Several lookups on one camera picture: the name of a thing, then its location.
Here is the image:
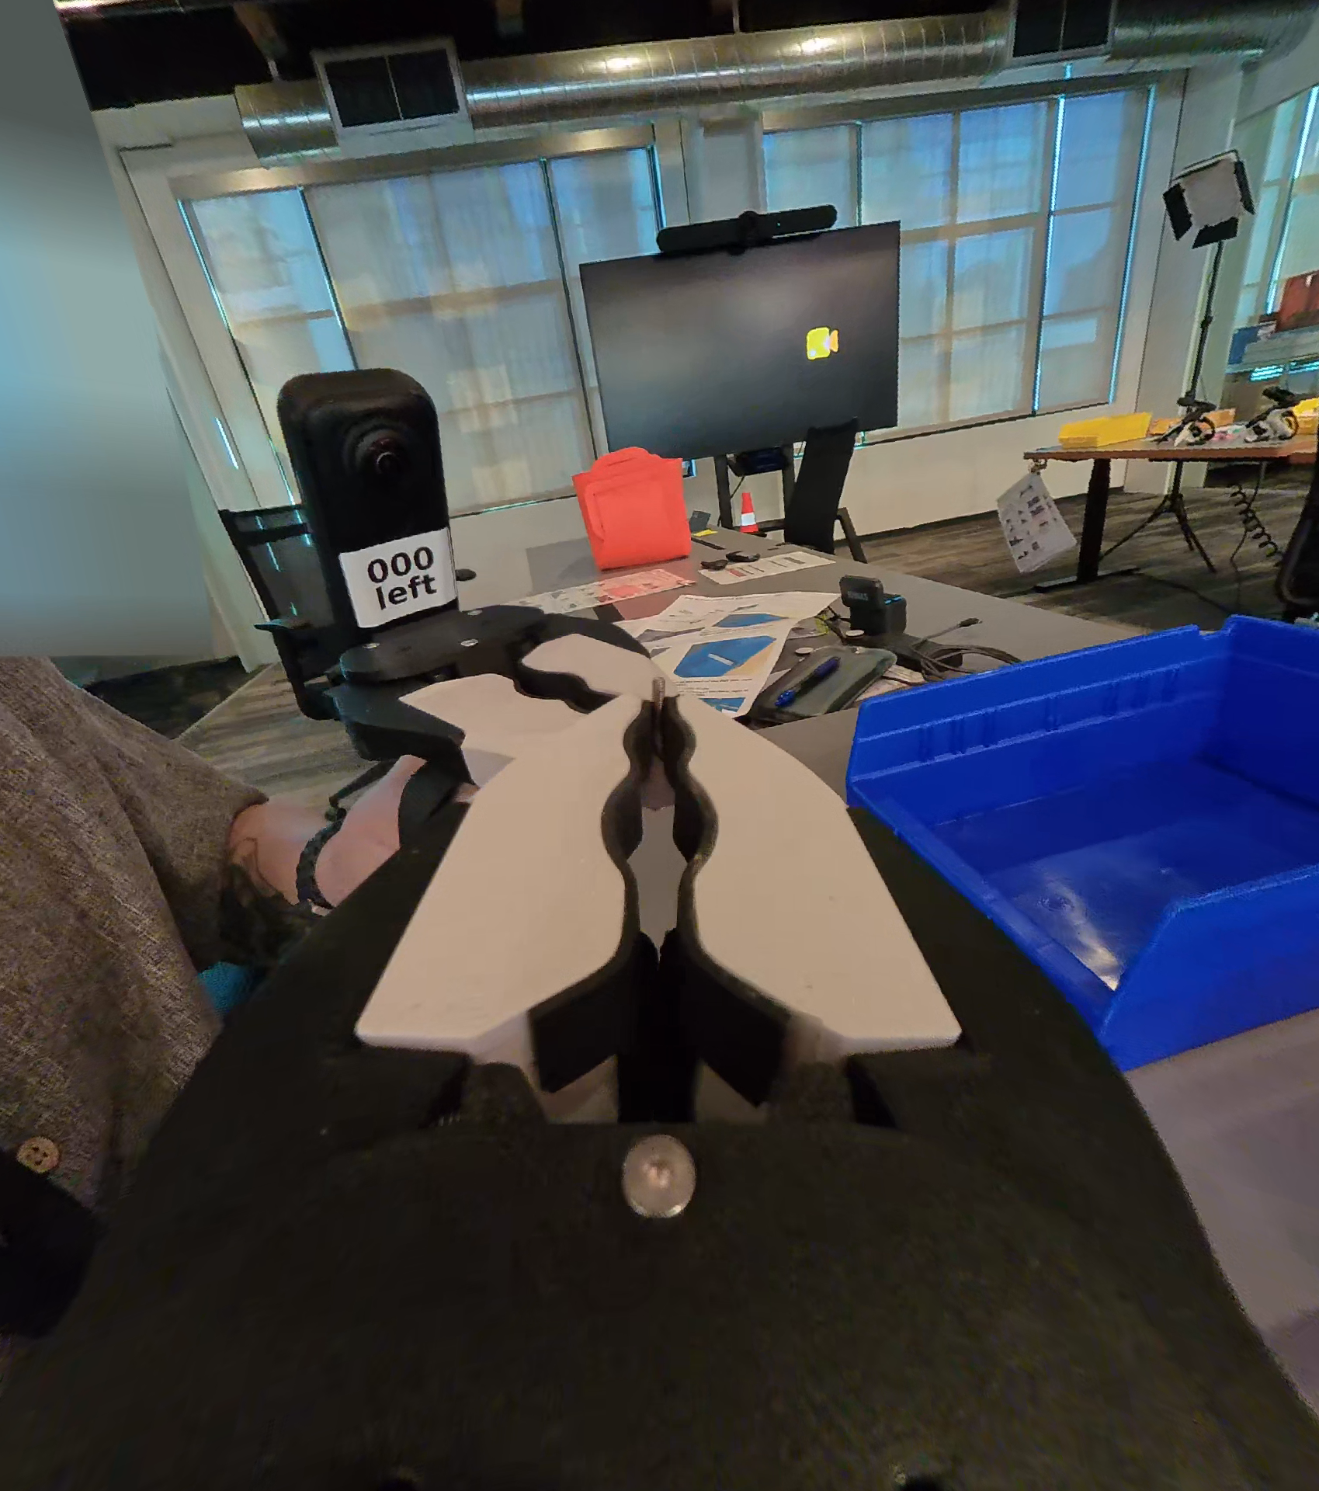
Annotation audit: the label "black smartwatch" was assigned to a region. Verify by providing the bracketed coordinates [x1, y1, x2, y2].
[296, 818, 345, 914]

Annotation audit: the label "white blue printed sheets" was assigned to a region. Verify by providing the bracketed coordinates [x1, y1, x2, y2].
[506, 547, 842, 715]

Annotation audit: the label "white instruction sheet sign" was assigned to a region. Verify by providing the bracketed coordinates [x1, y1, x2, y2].
[993, 470, 1081, 577]

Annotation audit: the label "blue labelled plastic bin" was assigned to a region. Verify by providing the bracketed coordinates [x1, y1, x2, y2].
[845, 616, 1319, 1077]

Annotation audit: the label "black monitor stand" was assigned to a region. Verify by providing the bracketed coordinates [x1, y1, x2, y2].
[709, 417, 865, 562]

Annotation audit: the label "dark zip pouch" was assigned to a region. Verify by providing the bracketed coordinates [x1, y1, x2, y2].
[748, 643, 902, 726]

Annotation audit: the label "black webcam bar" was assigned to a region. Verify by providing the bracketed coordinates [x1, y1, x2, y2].
[655, 205, 840, 260]

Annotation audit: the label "large black monitor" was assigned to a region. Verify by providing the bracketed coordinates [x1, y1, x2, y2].
[575, 220, 905, 465]

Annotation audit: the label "wooden top desk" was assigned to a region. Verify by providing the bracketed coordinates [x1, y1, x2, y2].
[1023, 437, 1319, 587]

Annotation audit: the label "teal fabric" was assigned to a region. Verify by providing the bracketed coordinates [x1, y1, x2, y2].
[196, 960, 273, 1020]

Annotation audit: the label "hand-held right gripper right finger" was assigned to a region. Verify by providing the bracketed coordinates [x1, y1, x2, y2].
[664, 695, 963, 1067]

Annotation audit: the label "blue pen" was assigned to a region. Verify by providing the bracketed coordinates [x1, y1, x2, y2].
[775, 653, 845, 710]

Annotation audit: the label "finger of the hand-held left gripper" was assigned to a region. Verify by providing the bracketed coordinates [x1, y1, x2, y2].
[396, 673, 616, 797]
[519, 635, 664, 704]

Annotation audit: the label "thin dark cable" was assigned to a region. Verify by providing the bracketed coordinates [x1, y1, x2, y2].
[902, 616, 1023, 683]

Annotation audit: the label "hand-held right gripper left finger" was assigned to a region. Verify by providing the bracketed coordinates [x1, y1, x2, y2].
[356, 699, 660, 1064]

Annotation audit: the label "yellow plastic bin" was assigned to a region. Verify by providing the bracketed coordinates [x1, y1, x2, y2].
[1057, 409, 1152, 451]

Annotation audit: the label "small black device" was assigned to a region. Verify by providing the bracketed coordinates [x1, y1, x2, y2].
[840, 573, 911, 640]

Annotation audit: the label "person's left hand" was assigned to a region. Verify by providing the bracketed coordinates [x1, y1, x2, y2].
[325, 756, 436, 906]

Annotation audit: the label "orange plastic bin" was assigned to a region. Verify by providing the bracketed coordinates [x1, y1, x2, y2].
[569, 447, 695, 573]

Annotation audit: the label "studio light on tripod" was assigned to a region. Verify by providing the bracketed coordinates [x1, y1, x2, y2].
[1162, 148, 1257, 577]

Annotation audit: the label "person's left forearm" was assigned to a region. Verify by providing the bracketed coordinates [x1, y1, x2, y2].
[222, 798, 319, 971]

